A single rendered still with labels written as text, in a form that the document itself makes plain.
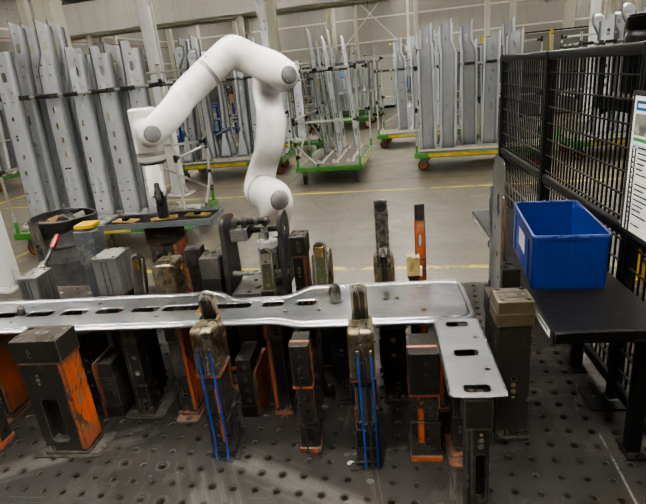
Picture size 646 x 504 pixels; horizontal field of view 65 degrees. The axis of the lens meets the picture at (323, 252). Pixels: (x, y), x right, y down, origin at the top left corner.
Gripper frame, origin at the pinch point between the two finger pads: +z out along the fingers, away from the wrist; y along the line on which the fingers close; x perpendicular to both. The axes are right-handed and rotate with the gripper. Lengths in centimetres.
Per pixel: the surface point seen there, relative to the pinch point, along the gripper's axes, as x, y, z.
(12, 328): -41, 28, 19
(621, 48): 107, 66, -35
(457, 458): 57, 82, 48
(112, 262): -15.3, 16.9, 9.0
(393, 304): 53, 59, 19
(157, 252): -4.2, 1.5, 12.9
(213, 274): 11.8, 23.2, 15.8
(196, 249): 8.3, 18.0, 9.1
